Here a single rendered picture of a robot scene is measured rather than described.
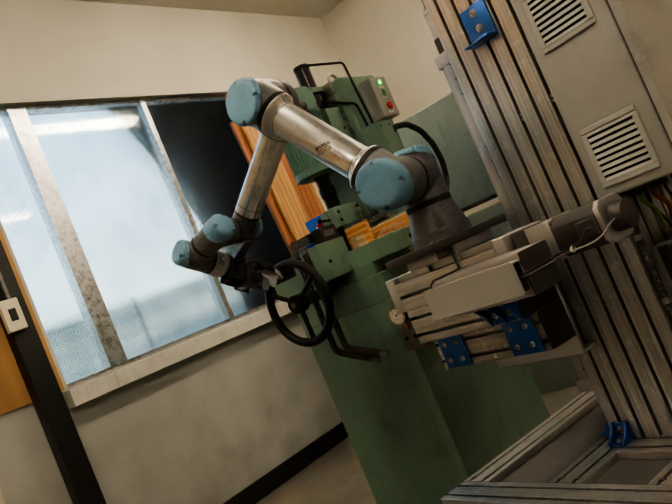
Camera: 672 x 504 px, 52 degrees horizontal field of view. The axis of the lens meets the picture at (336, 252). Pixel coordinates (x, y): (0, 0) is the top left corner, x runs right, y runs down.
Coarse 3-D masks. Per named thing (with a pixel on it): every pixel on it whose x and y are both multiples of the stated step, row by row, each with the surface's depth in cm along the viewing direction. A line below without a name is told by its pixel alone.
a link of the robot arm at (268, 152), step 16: (272, 144) 184; (256, 160) 187; (272, 160) 187; (256, 176) 188; (272, 176) 190; (256, 192) 190; (240, 208) 193; (256, 208) 193; (240, 224) 193; (256, 224) 196; (240, 240) 194
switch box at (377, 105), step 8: (368, 80) 255; (376, 80) 258; (384, 80) 261; (360, 88) 259; (368, 88) 256; (376, 88) 256; (384, 88) 260; (368, 96) 257; (376, 96) 255; (368, 104) 258; (376, 104) 256; (384, 104) 256; (376, 112) 256; (384, 112) 255; (392, 112) 258; (376, 120) 257
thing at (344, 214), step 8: (336, 208) 240; (344, 208) 243; (352, 208) 246; (320, 216) 244; (328, 216) 241; (336, 216) 239; (344, 216) 242; (352, 216) 245; (328, 224) 242; (336, 224) 239; (344, 224) 241
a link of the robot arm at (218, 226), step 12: (216, 216) 185; (204, 228) 185; (216, 228) 183; (228, 228) 185; (192, 240) 189; (204, 240) 185; (216, 240) 185; (228, 240) 189; (204, 252) 187; (216, 252) 190
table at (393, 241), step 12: (408, 228) 216; (384, 240) 213; (396, 240) 210; (408, 240) 214; (348, 252) 224; (360, 252) 220; (372, 252) 217; (384, 252) 214; (348, 264) 223; (360, 264) 221; (324, 276) 220; (336, 276) 218; (276, 288) 250; (288, 288) 246; (300, 288) 228
